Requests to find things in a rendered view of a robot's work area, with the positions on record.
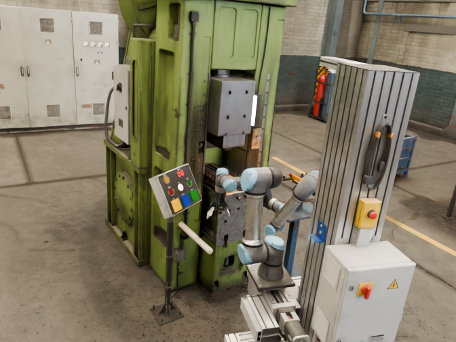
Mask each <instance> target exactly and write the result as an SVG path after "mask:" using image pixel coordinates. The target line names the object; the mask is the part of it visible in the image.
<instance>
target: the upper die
mask: <svg viewBox="0 0 456 342"><path fill-rule="evenodd" d="M206 140H208V141H210V142H212V143H214V144H215V145H217V146H219V147H221V148H223V149H224V148H229V147H241V146H244V141H245V134H237V135H231V136H226V135H224V136H216V135H214V134H212V133H210V132H208V131H207V138H206Z"/></svg>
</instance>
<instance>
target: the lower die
mask: <svg viewBox="0 0 456 342"><path fill-rule="evenodd" d="M207 164H211V165H213V166H214V167H215V168H218V169H219V168H221V167H220V166H218V165H216V164H215V163H209V162H208V163H205V169H206V171H209V172H207V173H206V181H208V175H209V183H211V176H212V175H215V177H216V170H215V169H213V168H211V167H210V166H208V165H207ZM209 173H212V175H211V174H209ZM212 185H214V176H212Z"/></svg>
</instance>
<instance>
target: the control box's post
mask: <svg viewBox="0 0 456 342"><path fill-rule="evenodd" d="M173 224H174V217H170V218H167V240H166V255H167V256H168V257H169V256H172V243H173ZM168 257H166V283H165V304H166V313H167V311H168V310H167V309H168V305H169V306H170V298H171V288H166V287H169V286H171V279H172V257H170V258H168Z"/></svg>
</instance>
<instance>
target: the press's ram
mask: <svg viewBox="0 0 456 342"><path fill-rule="evenodd" d="M255 85H256V81H254V80H251V79H246V78H243V77H238V76H235V75H231V74H229V77H215V76H210V95H209V106H208V127H207V131H208V132H210V133H212V134H214V135H216V136H224V135H226V136H231V135H237V134H250V131H251V124H252V112H253V104H254V91H255Z"/></svg>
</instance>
